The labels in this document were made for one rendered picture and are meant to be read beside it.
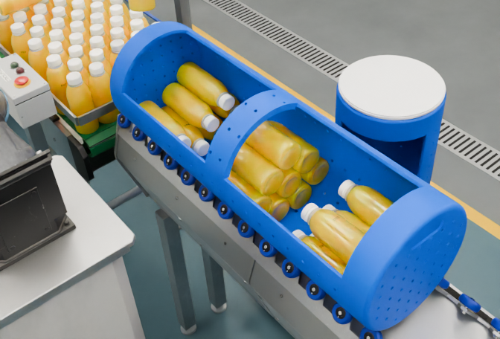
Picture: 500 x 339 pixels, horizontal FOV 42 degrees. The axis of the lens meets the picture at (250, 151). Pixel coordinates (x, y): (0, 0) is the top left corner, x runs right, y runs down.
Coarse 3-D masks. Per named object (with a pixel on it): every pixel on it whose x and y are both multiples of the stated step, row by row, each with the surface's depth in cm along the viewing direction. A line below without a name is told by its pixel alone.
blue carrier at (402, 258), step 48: (144, 48) 158; (192, 48) 175; (144, 96) 173; (240, 96) 170; (288, 96) 142; (240, 144) 134; (336, 144) 147; (240, 192) 133; (336, 192) 149; (384, 192) 140; (432, 192) 118; (288, 240) 125; (384, 240) 111; (432, 240) 117; (336, 288) 118; (384, 288) 114; (432, 288) 131
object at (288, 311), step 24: (120, 144) 184; (144, 168) 177; (144, 192) 202; (168, 192) 170; (192, 216) 164; (216, 240) 158; (240, 264) 153; (264, 288) 148; (288, 312) 143; (432, 312) 133; (456, 312) 133; (312, 336) 138; (336, 336) 133; (384, 336) 130; (408, 336) 129; (432, 336) 129; (456, 336) 129; (480, 336) 129
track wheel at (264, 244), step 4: (260, 240) 144; (264, 240) 143; (260, 244) 144; (264, 244) 143; (268, 244) 142; (260, 248) 144; (264, 248) 143; (268, 248) 142; (272, 248) 142; (260, 252) 143; (264, 252) 143; (268, 252) 142; (272, 252) 142; (276, 252) 142; (268, 256) 142
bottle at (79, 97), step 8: (72, 88) 175; (80, 88) 176; (88, 88) 178; (72, 96) 176; (80, 96) 176; (88, 96) 178; (72, 104) 178; (80, 104) 178; (88, 104) 179; (72, 112) 180; (80, 112) 179; (96, 120) 184; (80, 128) 183; (88, 128) 183; (96, 128) 185
